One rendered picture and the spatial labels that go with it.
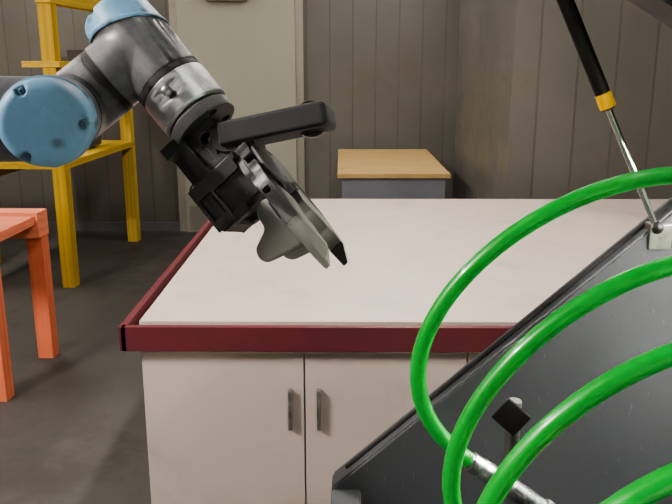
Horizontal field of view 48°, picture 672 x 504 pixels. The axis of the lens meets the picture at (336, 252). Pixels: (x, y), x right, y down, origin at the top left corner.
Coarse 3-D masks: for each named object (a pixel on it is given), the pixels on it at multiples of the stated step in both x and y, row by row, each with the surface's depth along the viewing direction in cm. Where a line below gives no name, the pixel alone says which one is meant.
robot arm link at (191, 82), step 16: (192, 64) 77; (160, 80) 76; (176, 80) 76; (192, 80) 76; (208, 80) 77; (160, 96) 76; (176, 96) 75; (192, 96) 75; (208, 96) 76; (160, 112) 76; (176, 112) 75
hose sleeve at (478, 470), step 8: (480, 456) 66; (472, 464) 65; (480, 464) 65; (488, 464) 65; (472, 472) 65; (480, 472) 65; (488, 472) 65; (488, 480) 65; (512, 488) 65; (520, 488) 66; (528, 488) 66; (512, 496) 66; (520, 496) 66; (528, 496) 66; (536, 496) 66
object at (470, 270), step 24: (576, 192) 60; (600, 192) 59; (528, 216) 60; (552, 216) 60; (504, 240) 60; (480, 264) 61; (456, 288) 61; (432, 312) 62; (432, 336) 63; (432, 408) 65; (432, 432) 65
